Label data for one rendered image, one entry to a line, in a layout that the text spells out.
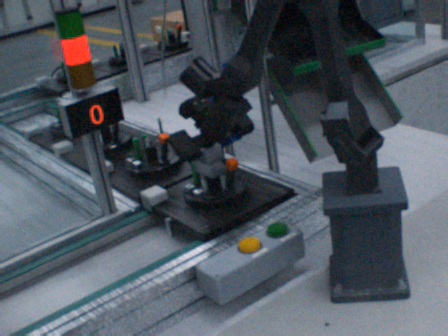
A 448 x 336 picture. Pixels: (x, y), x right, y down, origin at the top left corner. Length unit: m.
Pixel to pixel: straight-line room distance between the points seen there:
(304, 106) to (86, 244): 0.58
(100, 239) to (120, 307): 0.29
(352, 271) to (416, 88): 1.58
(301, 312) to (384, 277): 0.16
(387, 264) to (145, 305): 0.43
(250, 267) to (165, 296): 0.16
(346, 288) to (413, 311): 0.13
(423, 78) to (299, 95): 1.24
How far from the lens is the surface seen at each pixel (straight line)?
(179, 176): 1.52
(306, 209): 1.33
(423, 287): 1.24
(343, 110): 1.09
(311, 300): 1.22
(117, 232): 1.40
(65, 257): 1.36
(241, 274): 1.17
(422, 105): 2.72
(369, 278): 1.19
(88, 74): 1.29
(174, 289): 1.18
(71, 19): 1.27
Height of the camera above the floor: 1.58
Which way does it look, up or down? 24 degrees down
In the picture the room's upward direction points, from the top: 9 degrees counter-clockwise
